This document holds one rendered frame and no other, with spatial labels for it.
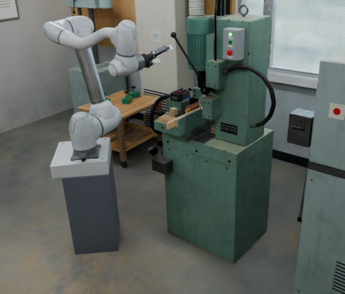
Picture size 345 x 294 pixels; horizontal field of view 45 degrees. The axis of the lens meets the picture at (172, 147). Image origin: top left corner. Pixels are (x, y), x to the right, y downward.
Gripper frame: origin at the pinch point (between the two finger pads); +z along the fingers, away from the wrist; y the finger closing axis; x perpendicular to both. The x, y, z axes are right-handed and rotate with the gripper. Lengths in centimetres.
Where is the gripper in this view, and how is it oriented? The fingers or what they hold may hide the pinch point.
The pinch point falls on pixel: (164, 54)
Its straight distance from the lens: 248.1
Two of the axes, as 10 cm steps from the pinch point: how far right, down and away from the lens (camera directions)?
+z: 6.5, -3.5, 6.7
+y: 5.5, -4.0, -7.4
